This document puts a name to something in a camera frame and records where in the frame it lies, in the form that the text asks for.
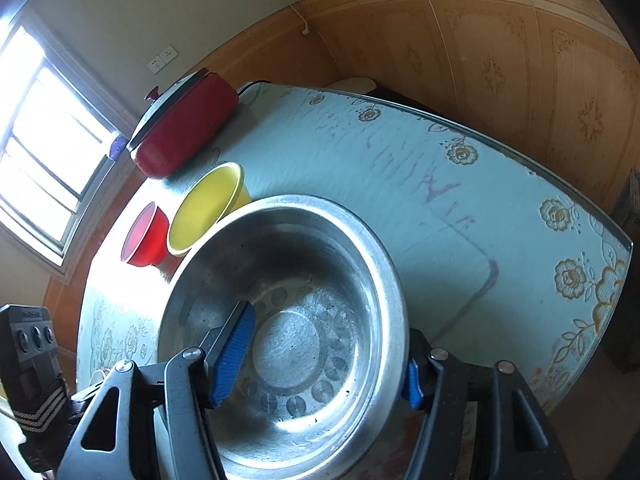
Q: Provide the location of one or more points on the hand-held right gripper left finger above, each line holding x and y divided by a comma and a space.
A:
232, 355

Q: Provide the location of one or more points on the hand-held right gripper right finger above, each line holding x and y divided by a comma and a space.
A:
415, 385

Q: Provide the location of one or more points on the stainless steel bowl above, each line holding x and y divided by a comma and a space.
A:
310, 270

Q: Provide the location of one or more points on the red translucent plastic bowl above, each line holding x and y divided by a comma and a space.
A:
150, 240

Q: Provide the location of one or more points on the yellow plastic bowl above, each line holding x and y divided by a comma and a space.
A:
200, 210

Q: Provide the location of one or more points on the floral tablecloth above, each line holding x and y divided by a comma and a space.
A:
400, 170

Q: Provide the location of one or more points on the window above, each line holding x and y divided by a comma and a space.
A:
45, 150

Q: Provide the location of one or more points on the purple and white container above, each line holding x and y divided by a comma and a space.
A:
118, 147

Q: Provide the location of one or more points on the red electric cooking pot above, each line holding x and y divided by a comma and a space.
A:
190, 120

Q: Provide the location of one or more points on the grey pot lid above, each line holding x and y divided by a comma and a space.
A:
165, 99

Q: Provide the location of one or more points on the dark wooden stool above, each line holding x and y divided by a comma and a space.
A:
631, 200

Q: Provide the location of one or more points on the white plastic stool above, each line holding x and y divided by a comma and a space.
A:
350, 85

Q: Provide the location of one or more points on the white wall socket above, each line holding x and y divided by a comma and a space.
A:
163, 58

